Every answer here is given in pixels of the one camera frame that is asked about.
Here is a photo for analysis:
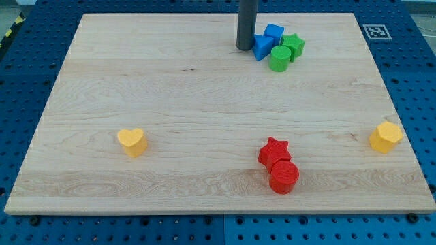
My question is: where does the red cylinder block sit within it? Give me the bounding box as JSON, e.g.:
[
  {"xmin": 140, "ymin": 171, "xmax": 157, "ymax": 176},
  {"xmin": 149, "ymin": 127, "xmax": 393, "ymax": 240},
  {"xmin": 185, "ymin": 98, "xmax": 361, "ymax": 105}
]
[{"xmin": 268, "ymin": 160, "xmax": 300, "ymax": 195}]

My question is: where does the white fiducial marker tag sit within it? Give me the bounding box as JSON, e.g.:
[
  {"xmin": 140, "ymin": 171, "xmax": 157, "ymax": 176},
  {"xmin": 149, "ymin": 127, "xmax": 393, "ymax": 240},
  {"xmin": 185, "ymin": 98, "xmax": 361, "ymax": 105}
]
[{"xmin": 363, "ymin": 24, "xmax": 392, "ymax": 40}]

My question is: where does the green cylinder block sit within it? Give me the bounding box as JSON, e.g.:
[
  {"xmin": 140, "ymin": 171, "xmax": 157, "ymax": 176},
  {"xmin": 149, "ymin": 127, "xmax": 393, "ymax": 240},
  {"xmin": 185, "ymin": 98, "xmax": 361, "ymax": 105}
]
[{"xmin": 268, "ymin": 46, "xmax": 292, "ymax": 72}]

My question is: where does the light wooden board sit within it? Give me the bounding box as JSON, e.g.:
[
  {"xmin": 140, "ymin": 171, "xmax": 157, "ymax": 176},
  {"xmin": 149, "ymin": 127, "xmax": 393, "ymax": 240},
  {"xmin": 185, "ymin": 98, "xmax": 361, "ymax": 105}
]
[{"xmin": 5, "ymin": 13, "xmax": 435, "ymax": 215}]

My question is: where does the yellow heart block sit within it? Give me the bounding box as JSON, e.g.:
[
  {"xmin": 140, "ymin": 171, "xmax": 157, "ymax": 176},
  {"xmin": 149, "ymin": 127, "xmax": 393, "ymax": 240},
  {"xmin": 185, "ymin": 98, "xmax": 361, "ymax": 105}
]
[{"xmin": 117, "ymin": 128, "xmax": 148, "ymax": 158}]

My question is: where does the green star block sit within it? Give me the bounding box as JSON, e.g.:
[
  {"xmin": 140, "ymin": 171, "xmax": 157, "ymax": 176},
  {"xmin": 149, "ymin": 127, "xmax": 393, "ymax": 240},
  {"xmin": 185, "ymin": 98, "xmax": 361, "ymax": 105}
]
[{"xmin": 281, "ymin": 33, "xmax": 305, "ymax": 63}]

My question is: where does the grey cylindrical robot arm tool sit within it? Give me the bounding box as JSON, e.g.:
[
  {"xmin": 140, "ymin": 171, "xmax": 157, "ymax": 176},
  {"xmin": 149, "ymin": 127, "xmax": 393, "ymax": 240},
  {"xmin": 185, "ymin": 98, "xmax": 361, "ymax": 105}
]
[{"xmin": 236, "ymin": 0, "xmax": 258, "ymax": 51}]

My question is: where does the blue triangle block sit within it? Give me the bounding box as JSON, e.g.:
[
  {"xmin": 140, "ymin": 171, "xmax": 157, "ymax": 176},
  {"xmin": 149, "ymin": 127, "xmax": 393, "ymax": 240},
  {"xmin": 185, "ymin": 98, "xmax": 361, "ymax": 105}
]
[{"xmin": 252, "ymin": 35, "xmax": 274, "ymax": 61}]

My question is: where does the yellow hexagon block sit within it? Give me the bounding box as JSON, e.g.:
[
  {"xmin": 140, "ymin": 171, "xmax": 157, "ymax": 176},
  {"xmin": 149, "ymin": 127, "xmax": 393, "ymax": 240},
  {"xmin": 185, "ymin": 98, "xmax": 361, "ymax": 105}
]
[{"xmin": 369, "ymin": 122, "xmax": 403, "ymax": 154}]

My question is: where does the red star block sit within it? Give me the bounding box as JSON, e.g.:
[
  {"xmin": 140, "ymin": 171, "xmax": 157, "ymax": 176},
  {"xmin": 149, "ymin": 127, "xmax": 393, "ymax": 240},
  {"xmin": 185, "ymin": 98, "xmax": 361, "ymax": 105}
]
[{"xmin": 258, "ymin": 137, "xmax": 292, "ymax": 173}]

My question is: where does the blue cube block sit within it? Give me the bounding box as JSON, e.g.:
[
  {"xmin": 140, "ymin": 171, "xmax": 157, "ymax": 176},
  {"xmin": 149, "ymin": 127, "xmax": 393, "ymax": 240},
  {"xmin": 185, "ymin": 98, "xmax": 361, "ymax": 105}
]
[{"xmin": 263, "ymin": 24, "xmax": 285, "ymax": 46}]

